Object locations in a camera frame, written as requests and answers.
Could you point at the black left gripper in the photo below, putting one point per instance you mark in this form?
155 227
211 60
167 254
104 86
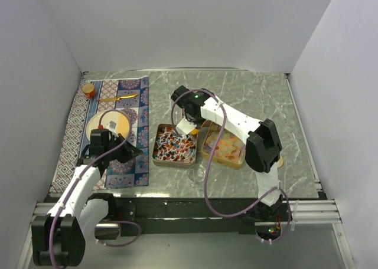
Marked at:
129 151

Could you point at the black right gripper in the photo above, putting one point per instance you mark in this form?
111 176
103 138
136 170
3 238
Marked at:
198 123

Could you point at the yellow plastic scoop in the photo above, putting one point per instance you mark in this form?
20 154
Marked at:
195 131

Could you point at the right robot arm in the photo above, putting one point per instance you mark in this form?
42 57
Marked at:
262 143

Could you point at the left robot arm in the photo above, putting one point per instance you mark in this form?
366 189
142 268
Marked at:
59 237

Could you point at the yellow tin of popsicle candies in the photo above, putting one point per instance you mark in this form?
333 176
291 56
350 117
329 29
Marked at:
230 151

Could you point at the yellow round plate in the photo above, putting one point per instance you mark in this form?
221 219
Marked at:
123 122

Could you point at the gold tin of lollipops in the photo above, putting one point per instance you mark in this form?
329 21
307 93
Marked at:
172 150

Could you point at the patterned mandala placemat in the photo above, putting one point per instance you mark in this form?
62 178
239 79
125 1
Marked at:
117 175

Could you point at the gold knife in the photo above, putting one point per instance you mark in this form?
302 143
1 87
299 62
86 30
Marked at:
118 98

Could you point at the clear glass jar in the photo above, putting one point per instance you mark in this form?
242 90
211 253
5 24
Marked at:
196 174

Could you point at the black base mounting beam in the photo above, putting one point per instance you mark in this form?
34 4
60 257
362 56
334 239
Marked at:
189 215

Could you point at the orange cup with lid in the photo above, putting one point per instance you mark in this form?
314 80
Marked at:
89 90

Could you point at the round wooden jar lid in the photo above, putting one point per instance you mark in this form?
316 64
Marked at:
280 162

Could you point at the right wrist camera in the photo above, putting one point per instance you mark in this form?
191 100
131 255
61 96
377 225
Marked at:
185 127

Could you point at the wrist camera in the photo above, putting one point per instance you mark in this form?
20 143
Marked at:
110 126
185 127

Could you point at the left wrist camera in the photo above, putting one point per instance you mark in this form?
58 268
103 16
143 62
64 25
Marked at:
110 126

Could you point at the aluminium rail frame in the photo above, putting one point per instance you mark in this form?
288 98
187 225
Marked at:
275 90

